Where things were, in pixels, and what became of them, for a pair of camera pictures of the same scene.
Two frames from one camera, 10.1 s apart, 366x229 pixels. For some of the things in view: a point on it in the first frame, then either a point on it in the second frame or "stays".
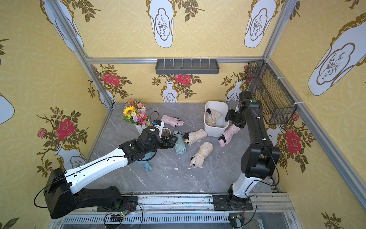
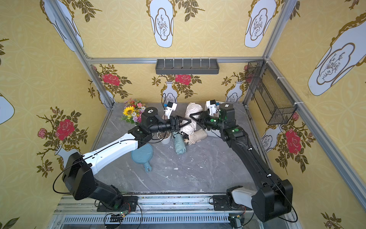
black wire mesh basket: (278, 106) stays
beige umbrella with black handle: (194, 136) stays
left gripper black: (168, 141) to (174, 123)
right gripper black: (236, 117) to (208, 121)
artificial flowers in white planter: (135, 112) stays
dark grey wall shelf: (187, 67) stays
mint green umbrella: (180, 146) stays
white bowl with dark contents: (166, 132) stays
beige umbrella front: (197, 160) to (192, 108)
